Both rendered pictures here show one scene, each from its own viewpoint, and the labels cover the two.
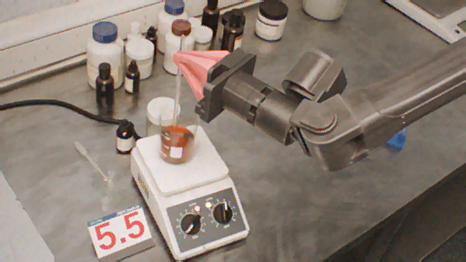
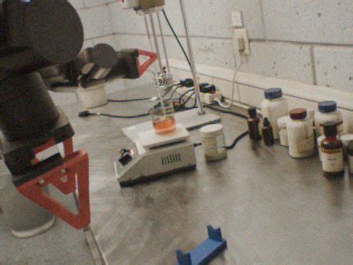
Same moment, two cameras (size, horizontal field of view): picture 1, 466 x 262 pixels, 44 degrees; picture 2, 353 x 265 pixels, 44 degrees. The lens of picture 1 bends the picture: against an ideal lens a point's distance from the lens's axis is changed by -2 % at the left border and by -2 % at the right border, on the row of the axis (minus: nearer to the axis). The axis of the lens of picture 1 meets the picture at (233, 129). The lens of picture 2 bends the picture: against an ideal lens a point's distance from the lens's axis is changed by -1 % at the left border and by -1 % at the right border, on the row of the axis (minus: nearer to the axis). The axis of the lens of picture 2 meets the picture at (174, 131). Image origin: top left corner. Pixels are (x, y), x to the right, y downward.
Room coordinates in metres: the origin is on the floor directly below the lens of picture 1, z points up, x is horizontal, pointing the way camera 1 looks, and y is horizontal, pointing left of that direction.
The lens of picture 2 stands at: (1.17, -0.84, 1.16)
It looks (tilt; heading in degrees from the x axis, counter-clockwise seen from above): 17 degrees down; 119
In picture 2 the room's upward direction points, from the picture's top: 11 degrees counter-clockwise
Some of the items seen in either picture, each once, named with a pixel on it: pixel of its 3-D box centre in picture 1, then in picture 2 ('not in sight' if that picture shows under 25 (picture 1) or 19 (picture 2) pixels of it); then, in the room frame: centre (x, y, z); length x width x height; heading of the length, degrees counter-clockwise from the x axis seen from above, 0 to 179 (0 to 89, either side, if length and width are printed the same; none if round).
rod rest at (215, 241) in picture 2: (382, 128); (200, 247); (0.87, -0.29, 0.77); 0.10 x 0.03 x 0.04; 73
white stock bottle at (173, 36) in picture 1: (179, 45); (299, 132); (0.96, 0.14, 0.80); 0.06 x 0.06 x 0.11
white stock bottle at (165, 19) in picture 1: (172, 25); (328, 126); (1.02, 0.17, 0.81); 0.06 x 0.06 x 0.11
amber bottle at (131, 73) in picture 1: (132, 75); (267, 130); (0.86, 0.22, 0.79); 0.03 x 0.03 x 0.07
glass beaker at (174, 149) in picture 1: (176, 136); (164, 117); (0.64, 0.09, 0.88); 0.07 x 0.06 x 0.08; 52
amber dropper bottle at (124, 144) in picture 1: (124, 133); not in sight; (0.71, 0.19, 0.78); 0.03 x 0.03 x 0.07
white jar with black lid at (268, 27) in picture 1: (271, 19); not in sight; (1.15, -0.04, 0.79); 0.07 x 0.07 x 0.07
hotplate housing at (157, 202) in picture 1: (186, 186); (156, 153); (0.61, 0.06, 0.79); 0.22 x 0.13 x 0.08; 36
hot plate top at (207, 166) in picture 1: (181, 157); (163, 135); (0.63, 0.07, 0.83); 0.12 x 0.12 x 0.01; 36
